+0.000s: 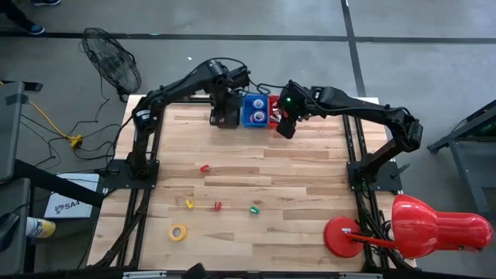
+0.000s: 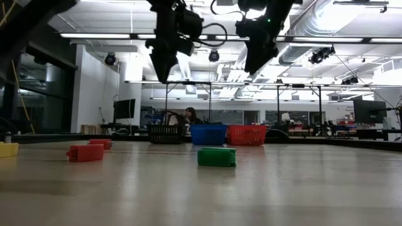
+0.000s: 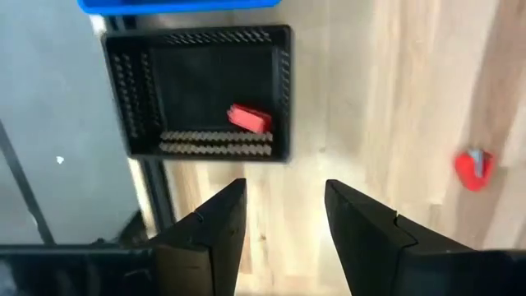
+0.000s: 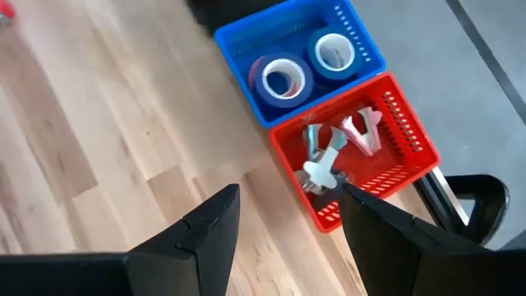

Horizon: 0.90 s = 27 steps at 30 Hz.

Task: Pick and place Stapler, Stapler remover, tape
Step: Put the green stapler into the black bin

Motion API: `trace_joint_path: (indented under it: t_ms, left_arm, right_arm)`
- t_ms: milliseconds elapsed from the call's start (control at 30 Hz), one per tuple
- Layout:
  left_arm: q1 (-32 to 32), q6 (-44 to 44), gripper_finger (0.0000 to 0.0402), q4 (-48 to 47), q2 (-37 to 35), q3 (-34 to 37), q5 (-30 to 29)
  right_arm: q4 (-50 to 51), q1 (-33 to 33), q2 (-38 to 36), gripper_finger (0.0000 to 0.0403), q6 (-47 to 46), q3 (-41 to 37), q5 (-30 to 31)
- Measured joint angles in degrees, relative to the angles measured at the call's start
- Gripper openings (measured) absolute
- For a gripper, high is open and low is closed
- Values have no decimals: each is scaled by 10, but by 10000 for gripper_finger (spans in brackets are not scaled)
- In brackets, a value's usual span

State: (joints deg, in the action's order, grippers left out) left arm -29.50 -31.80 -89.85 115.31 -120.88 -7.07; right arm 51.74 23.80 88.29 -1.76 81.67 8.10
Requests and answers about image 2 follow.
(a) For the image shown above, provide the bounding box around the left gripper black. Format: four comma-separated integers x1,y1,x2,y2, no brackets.
144,0,196,84

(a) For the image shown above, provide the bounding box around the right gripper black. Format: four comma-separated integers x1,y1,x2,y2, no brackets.
244,0,296,76

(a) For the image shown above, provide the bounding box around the green mini stapler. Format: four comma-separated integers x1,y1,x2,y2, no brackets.
197,147,237,168

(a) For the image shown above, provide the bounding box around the red mini stapler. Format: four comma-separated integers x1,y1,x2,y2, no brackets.
65,144,105,163
87,139,114,151

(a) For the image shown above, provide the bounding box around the yellow mini stapler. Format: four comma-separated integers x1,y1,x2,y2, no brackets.
0,142,19,158

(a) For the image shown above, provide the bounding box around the person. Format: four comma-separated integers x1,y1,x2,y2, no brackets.
184,106,204,125

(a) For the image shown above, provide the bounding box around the black computer monitor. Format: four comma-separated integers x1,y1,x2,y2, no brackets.
353,99,388,124
112,98,136,121

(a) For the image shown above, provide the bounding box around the overhead light bar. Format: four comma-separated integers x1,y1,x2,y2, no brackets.
59,32,402,45

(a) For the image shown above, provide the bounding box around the red plastic basket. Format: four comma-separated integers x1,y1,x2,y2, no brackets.
226,124,268,147

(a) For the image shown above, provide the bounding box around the black plastic basket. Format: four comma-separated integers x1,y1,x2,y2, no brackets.
146,124,185,145

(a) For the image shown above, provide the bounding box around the blue plastic basket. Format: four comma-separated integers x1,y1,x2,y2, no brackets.
190,124,228,146

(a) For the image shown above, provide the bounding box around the wooden crate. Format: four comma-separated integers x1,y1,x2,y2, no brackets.
80,124,102,135

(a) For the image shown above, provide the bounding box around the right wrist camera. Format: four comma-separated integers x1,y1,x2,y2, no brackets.
235,18,254,39

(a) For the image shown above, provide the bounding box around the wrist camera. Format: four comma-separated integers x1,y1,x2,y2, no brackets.
235,18,254,39
175,8,205,42

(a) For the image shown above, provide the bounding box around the silver ventilation duct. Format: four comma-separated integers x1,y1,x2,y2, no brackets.
278,0,334,65

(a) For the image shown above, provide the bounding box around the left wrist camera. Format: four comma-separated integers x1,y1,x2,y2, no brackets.
175,8,205,42

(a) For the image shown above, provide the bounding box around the black workstation frame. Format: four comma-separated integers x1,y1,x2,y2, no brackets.
165,80,323,126

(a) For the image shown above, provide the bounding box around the black camera cable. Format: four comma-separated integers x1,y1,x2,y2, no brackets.
200,22,229,48

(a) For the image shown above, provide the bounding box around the black cable loop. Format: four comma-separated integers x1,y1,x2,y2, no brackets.
266,128,290,141

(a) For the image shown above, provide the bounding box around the black aluminium table frame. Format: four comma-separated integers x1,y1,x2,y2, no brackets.
0,133,402,153

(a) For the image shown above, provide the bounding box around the yellow cable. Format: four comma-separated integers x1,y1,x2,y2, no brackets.
11,59,36,135

